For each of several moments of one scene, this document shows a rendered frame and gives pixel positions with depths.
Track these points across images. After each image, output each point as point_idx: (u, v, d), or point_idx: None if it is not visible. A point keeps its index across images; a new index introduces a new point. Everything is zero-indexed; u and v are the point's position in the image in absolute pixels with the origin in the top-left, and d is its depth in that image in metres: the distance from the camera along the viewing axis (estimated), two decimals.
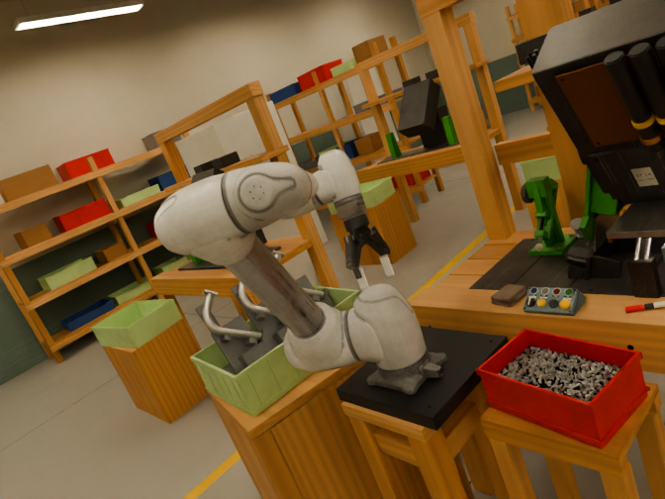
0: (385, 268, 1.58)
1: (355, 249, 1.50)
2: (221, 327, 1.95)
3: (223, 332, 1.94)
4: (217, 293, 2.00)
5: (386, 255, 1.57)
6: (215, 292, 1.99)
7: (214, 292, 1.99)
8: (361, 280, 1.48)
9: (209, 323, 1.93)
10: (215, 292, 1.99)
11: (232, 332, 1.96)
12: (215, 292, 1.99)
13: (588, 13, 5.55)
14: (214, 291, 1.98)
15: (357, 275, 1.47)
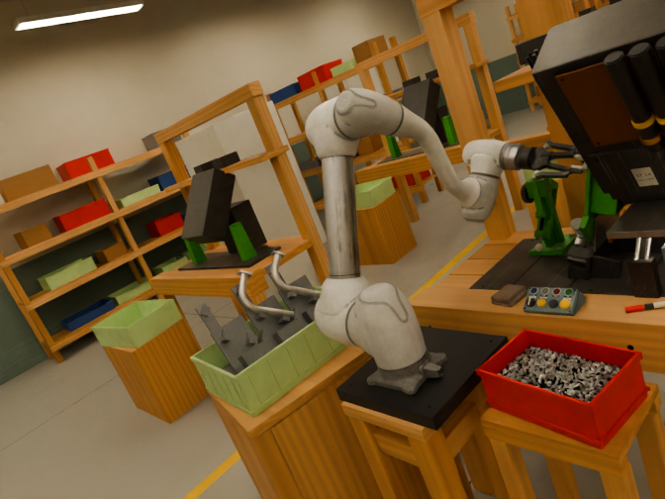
0: None
1: (551, 167, 1.61)
2: None
3: None
4: (585, 168, 1.52)
5: (575, 155, 1.56)
6: (585, 165, 1.52)
7: (585, 164, 1.52)
8: (585, 170, 1.54)
9: None
10: (584, 165, 1.52)
11: None
12: (586, 165, 1.52)
13: (588, 13, 5.55)
14: (584, 163, 1.52)
15: (577, 172, 1.55)
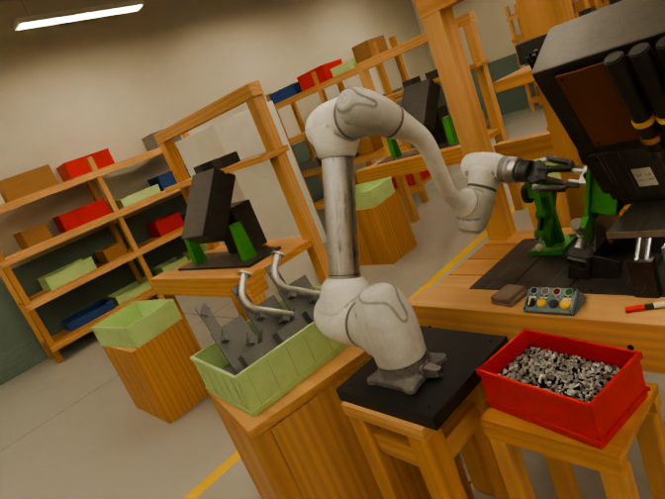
0: None
1: (548, 181, 1.61)
2: None
3: None
4: (581, 182, 1.52)
5: (572, 169, 1.56)
6: (581, 179, 1.52)
7: (581, 178, 1.53)
8: (582, 184, 1.54)
9: None
10: (581, 179, 1.52)
11: None
12: (582, 179, 1.52)
13: (588, 13, 5.55)
14: (580, 177, 1.53)
15: (575, 186, 1.55)
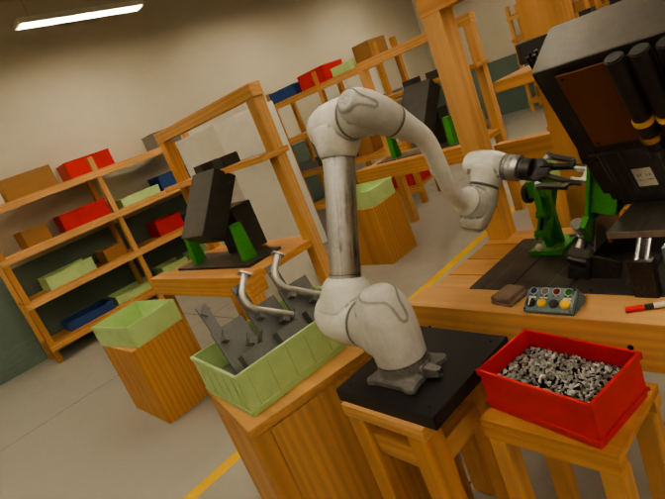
0: None
1: (551, 178, 1.61)
2: None
3: None
4: (584, 180, 1.52)
5: (575, 167, 1.56)
6: (584, 177, 1.52)
7: (584, 176, 1.52)
8: (585, 181, 1.54)
9: None
10: (583, 176, 1.52)
11: None
12: (585, 177, 1.52)
13: (588, 13, 5.55)
14: (583, 175, 1.53)
15: (577, 184, 1.55)
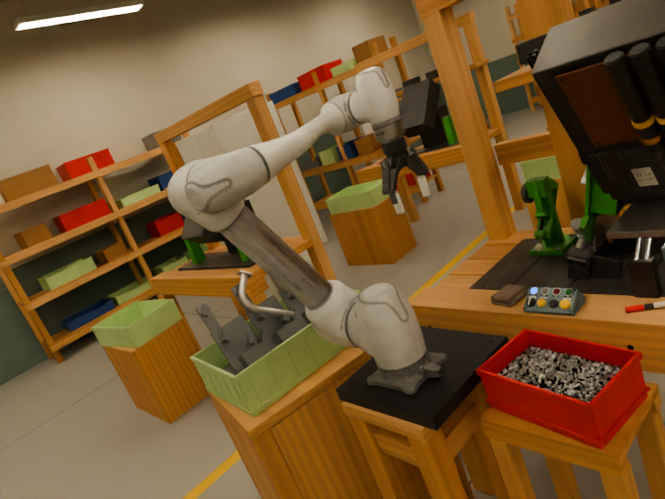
0: (400, 204, 1.51)
1: (411, 162, 1.55)
2: None
3: None
4: (583, 182, 1.52)
5: None
6: (583, 179, 1.52)
7: (583, 178, 1.52)
8: (425, 188, 1.59)
9: None
10: (583, 179, 1.52)
11: None
12: (585, 180, 1.52)
13: (588, 13, 5.55)
14: (583, 177, 1.52)
15: None
